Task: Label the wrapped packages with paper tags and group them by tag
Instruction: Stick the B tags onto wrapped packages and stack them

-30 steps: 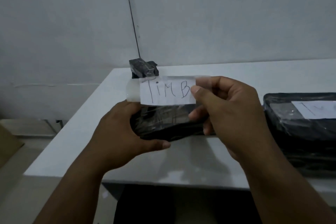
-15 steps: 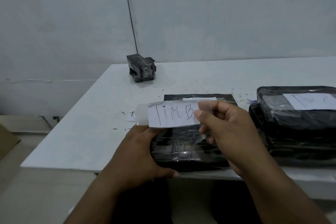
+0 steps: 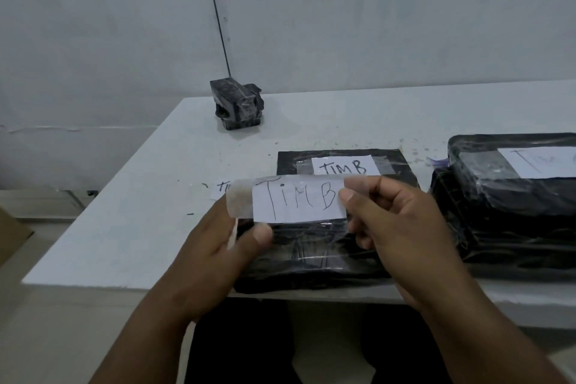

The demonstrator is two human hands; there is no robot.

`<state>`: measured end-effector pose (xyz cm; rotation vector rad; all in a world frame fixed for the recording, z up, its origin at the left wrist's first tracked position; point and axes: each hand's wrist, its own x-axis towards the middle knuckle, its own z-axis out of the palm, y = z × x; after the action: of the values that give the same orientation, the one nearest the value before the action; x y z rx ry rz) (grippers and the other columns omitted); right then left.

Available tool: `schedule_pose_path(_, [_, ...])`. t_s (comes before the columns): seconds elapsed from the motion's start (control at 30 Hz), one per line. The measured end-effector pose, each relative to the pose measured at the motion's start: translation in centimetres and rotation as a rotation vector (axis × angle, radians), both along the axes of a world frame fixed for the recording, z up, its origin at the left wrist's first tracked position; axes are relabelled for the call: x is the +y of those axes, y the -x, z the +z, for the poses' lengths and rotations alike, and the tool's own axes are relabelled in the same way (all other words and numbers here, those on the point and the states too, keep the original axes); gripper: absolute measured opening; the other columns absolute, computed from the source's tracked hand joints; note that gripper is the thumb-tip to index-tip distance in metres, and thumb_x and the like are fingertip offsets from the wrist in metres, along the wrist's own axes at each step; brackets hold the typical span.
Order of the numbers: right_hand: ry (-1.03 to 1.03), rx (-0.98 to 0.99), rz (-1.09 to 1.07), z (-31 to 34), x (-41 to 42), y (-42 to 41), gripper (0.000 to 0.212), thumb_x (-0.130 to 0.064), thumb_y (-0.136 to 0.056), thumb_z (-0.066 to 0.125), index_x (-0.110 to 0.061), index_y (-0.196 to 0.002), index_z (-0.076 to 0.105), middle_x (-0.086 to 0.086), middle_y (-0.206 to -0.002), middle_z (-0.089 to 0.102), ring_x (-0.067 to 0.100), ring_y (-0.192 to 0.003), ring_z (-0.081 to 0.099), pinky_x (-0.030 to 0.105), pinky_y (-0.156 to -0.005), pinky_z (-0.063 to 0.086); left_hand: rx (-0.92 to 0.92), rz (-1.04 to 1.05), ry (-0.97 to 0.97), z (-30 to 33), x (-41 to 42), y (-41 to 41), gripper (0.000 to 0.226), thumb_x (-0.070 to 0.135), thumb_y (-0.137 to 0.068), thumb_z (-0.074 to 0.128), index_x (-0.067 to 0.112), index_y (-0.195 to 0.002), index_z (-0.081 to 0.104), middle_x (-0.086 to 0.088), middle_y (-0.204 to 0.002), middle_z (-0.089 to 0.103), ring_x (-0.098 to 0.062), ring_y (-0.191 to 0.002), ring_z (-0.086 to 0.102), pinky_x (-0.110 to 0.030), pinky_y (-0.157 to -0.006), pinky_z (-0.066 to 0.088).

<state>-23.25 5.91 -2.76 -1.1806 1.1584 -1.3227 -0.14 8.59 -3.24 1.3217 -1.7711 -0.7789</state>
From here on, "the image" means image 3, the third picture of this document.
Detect white label thin writing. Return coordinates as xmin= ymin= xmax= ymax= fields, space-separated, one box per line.
xmin=497 ymin=146 xmax=576 ymax=180

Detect large black package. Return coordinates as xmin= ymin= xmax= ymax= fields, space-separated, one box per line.
xmin=430 ymin=163 xmax=576 ymax=270

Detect grey metal frame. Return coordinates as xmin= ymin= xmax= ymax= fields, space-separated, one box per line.
xmin=58 ymin=190 xmax=100 ymax=210

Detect thin black wall cable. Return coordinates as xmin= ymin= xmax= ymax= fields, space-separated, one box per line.
xmin=202 ymin=0 xmax=233 ymax=79

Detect rounded black package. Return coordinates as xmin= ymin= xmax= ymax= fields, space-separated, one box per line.
xmin=446 ymin=133 xmax=576 ymax=218

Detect person's dark trousers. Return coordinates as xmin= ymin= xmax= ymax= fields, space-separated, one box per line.
xmin=184 ymin=297 xmax=451 ymax=384

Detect white label black bottom line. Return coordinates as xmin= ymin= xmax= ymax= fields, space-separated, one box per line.
xmin=226 ymin=173 xmax=383 ymax=223

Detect white label bold writing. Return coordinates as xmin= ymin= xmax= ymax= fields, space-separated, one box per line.
xmin=295 ymin=155 xmax=404 ymax=178

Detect small lumpy black package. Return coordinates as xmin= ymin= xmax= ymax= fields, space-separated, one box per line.
xmin=209 ymin=76 xmax=253 ymax=130

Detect person's left hand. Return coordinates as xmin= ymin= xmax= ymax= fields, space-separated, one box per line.
xmin=148 ymin=195 xmax=274 ymax=322

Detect white label small writing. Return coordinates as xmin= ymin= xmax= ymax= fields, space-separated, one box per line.
xmin=210 ymin=179 xmax=236 ymax=201

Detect brown cardboard sheet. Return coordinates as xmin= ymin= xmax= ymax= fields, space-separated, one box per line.
xmin=0 ymin=207 xmax=35 ymax=268

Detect person's right hand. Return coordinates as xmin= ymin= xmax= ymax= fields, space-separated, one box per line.
xmin=338 ymin=174 xmax=471 ymax=313

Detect thick black package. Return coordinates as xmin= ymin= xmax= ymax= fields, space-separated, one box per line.
xmin=277 ymin=148 xmax=420 ymax=191

